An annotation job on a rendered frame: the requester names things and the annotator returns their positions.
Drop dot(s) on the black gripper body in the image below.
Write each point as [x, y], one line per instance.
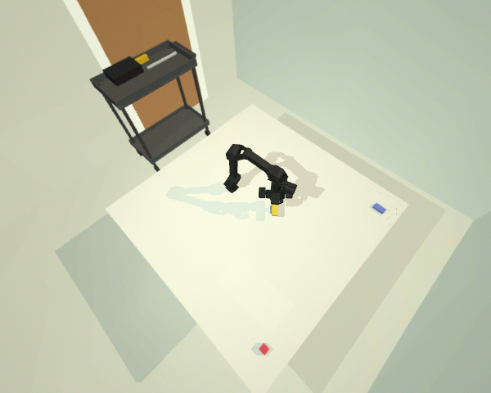
[263, 193]

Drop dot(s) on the small red cube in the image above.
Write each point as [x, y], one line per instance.
[264, 349]

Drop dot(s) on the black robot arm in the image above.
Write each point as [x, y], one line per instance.
[276, 174]

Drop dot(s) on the blue rectangular block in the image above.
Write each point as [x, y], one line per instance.
[379, 208]

